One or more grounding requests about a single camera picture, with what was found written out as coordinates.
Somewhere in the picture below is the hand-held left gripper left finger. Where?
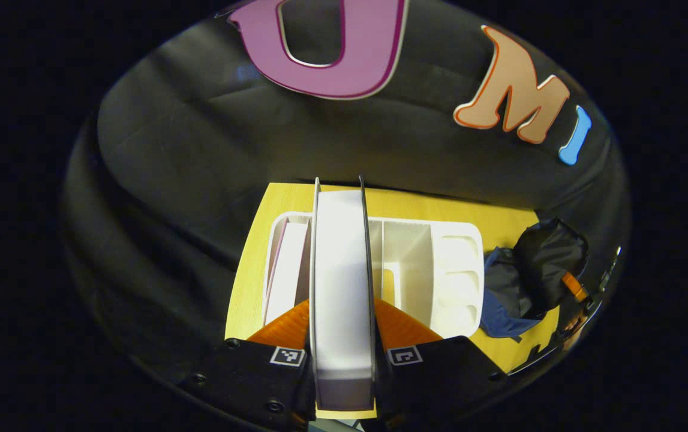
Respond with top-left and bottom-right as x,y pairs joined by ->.
179,299 -> 317,430

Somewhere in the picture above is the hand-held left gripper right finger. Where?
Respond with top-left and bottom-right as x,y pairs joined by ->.
372,297 -> 506,427

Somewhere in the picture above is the blue schoolbag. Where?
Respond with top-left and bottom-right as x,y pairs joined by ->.
479,217 -> 590,340

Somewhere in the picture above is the white plastic bookshelf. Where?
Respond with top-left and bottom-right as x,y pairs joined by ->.
263,210 -> 485,340

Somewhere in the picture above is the pink book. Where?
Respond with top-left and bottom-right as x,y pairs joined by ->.
265,219 -> 311,325

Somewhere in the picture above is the white and black book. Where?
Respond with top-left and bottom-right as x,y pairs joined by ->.
310,176 -> 378,412

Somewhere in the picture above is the black backdrop cloth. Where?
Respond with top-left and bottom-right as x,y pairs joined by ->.
65,0 -> 629,385

